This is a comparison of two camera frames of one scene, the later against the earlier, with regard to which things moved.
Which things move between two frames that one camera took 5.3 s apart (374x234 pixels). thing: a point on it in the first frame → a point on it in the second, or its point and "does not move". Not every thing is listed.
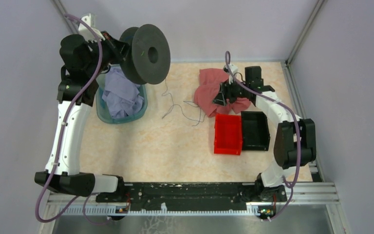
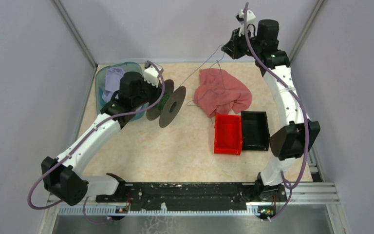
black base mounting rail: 193,195 does not move
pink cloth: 205,92 does not move
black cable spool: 149,54 → 166,110
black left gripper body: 110,54 → 149,93
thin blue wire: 173,104 → 218,62
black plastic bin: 255,133 does not move
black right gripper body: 233,91 → 241,45
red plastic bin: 228,136 does not move
